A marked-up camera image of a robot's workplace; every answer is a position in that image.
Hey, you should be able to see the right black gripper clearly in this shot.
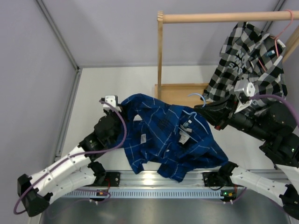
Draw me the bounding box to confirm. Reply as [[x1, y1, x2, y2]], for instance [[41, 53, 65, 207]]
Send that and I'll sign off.
[[194, 95, 272, 142]]

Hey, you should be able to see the blue wire hanger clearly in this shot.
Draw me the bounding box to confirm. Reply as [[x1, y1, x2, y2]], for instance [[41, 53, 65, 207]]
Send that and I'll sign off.
[[182, 93, 208, 134]]

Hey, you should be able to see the blue plaid shirt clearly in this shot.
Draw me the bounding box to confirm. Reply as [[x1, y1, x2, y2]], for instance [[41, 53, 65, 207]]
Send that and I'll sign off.
[[121, 93, 228, 182]]

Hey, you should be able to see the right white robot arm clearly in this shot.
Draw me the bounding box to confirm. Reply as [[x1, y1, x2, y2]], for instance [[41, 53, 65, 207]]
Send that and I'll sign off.
[[194, 95, 299, 219]]

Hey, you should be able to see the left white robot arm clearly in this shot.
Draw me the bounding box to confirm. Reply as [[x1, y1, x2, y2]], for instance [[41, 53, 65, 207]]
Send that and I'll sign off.
[[14, 107, 127, 217]]

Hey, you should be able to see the black white checkered shirt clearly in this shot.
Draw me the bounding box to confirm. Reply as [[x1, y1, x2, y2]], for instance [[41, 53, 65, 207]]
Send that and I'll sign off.
[[203, 22, 287, 101]]

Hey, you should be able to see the wooden clothes rack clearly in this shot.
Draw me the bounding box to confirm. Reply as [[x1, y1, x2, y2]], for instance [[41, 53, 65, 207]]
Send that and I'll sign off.
[[155, 10, 299, 107]]

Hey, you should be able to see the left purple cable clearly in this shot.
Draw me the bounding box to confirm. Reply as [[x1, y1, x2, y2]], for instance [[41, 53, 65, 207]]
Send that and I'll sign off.
[[13, 99, 128, 215]]

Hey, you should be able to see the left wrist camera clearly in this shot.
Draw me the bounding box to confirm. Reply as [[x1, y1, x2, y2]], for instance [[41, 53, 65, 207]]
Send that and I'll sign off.
[[101, 95, 119, 111]]

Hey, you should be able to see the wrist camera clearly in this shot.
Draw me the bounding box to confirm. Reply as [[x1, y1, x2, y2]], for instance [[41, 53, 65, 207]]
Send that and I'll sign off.
[[101, 95, 119, 111], [234, 79, 256, 113]]

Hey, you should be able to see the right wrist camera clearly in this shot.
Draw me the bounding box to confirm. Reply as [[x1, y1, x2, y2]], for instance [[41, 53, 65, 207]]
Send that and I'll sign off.
[[234, 79, 256, 113]]

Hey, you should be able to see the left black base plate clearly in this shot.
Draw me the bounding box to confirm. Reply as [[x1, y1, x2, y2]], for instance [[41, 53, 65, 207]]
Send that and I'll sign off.
[[102, 171, 121, 187]]

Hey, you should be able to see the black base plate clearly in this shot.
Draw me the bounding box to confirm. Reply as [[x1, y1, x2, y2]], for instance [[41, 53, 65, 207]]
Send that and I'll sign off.
[[202, 171, 227, 187], [102, 171, 121, 187]]

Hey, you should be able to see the aluminium mounting rail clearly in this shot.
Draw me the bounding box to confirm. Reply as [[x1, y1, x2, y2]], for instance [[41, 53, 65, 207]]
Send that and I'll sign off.
[[88, 169, 288, 187]]

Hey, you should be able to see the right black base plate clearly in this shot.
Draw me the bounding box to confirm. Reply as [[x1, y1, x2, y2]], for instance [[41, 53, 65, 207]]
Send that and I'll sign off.
[[202, 171, 227, 187]]

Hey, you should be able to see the slotted grey cable duct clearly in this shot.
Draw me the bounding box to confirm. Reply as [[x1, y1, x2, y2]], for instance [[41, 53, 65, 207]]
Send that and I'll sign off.
[[63, 189, 225, 198]]

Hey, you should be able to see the pink wire hanger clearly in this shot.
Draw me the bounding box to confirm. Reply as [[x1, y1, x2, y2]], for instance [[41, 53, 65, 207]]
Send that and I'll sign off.
[[261, 9, 299, 63]]

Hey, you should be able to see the grey corner frame post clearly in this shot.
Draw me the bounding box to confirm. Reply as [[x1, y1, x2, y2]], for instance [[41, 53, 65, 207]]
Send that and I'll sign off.
[[35, 0, 81, 70]]

